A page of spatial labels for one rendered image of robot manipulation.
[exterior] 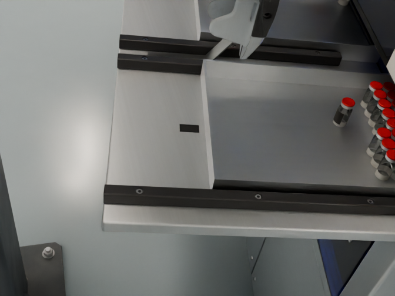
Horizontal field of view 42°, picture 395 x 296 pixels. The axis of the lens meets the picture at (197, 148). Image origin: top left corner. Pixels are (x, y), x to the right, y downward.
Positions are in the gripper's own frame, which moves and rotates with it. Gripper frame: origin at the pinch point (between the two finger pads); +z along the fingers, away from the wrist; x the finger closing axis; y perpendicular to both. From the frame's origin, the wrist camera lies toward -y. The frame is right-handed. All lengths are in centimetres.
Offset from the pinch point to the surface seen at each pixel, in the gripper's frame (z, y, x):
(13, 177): 108, 53, -71
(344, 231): 20.0, -15.4, 10.6
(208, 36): 17.3, 0.5, -28.2
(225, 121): 19.7, -1.2, -9.0
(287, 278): 69, -24, -11
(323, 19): 20, -24, -42
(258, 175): 19.7, -5.1, 1.8
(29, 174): 108, 48, -72
